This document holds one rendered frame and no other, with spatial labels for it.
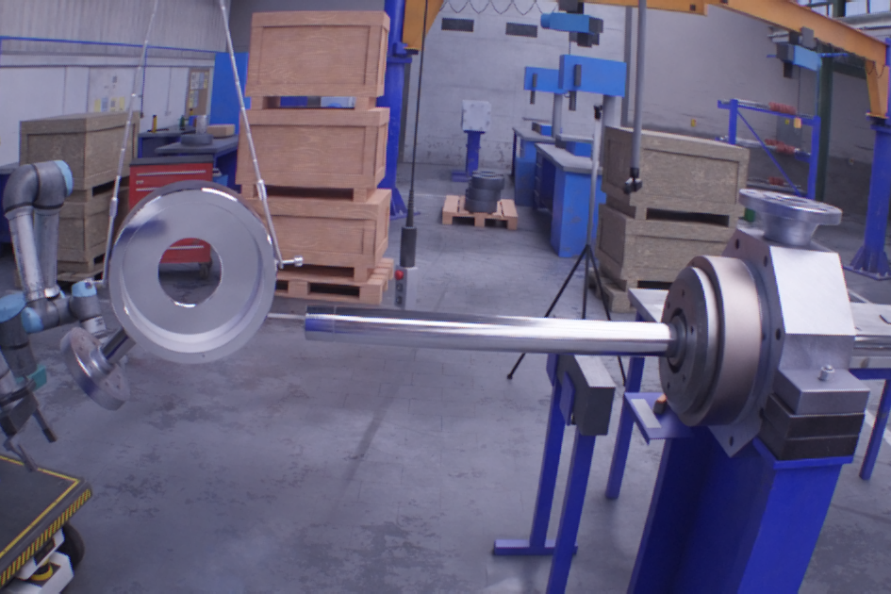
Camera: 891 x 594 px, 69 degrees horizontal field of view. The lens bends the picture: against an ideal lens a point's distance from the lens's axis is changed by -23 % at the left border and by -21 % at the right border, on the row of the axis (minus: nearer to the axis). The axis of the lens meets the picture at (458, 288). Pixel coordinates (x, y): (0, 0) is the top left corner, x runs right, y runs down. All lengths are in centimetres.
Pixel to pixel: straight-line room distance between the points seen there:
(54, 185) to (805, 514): 210
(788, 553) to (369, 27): 472
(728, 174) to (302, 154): 322
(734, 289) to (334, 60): 437
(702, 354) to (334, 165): 430
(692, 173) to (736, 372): 453
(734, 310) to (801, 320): 15
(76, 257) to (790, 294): 518
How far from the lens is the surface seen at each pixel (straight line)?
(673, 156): 594
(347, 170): 557
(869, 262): 949
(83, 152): 581
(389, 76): 889
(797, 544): 165
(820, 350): 158
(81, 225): 586
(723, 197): 617
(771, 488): 153
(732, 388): 158
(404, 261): 233
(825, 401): 148
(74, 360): 159
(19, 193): 220
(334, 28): 561
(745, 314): 157
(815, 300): 160
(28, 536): 232
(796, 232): 168
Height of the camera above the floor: 157
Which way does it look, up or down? 15 degrees down
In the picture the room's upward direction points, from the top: 4 degrees clockwise
